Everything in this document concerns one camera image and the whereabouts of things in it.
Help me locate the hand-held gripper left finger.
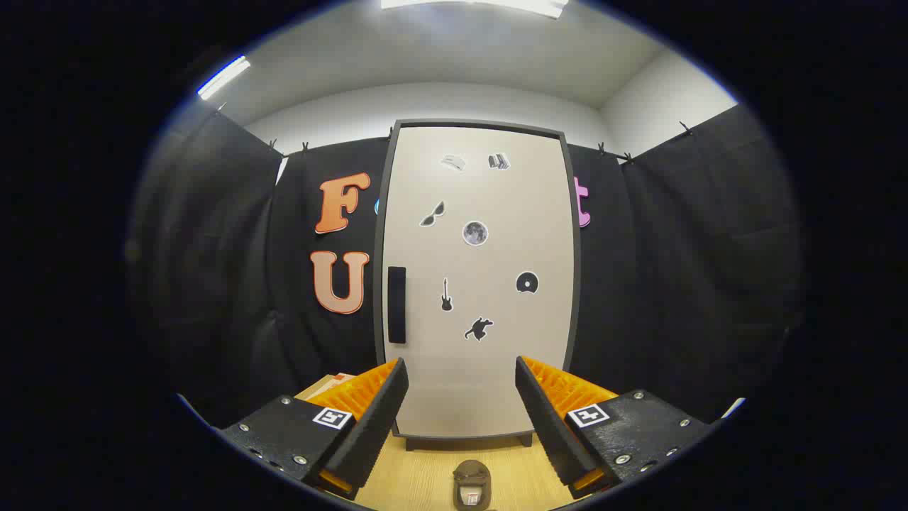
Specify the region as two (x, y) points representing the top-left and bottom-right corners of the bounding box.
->
(213, 357), (411, 500)

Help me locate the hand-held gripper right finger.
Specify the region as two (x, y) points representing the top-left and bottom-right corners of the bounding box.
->
(515, 356), (714, 500)

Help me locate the brown fuzzy shoe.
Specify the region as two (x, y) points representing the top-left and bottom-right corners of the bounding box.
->
(453, 459), (494, 511)

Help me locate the black door handle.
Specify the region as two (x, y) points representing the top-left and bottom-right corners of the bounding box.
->
(387, 267), (406, 345)

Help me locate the dark grey shoe cabinet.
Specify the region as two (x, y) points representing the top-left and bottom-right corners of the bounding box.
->
(374, 119), (582, 451)

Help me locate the beige cover book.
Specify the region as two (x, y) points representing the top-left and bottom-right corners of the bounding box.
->
(294, 373), (359, 402)

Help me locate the black backdrop cloth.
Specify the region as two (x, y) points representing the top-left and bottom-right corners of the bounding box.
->
(128, 103), (802, 427)

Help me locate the ceiling light strip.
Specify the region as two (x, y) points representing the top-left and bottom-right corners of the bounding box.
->
(381, 0), (568, 18)
(197, 55), (251, 101)

